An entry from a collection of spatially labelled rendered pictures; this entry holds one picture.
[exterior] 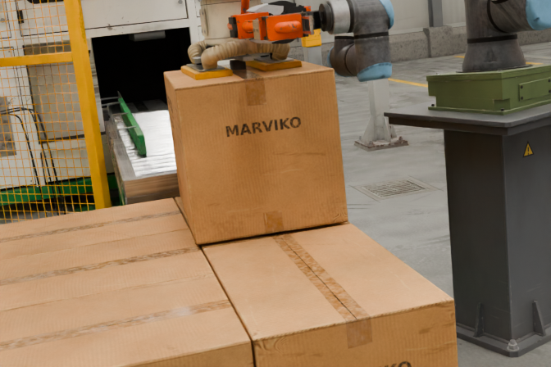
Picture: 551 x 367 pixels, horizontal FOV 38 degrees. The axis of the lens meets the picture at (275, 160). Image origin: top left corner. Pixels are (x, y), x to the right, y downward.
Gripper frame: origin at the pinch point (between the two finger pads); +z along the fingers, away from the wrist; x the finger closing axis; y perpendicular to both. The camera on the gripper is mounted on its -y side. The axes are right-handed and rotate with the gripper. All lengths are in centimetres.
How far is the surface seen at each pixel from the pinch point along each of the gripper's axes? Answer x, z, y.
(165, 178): -48, 21, 62
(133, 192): -52, 32, 62
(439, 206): -107, -126, 172
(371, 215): -107, -90, 178
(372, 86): -63, -158, 346
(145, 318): -54, 37, -44
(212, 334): -54, 26, -58
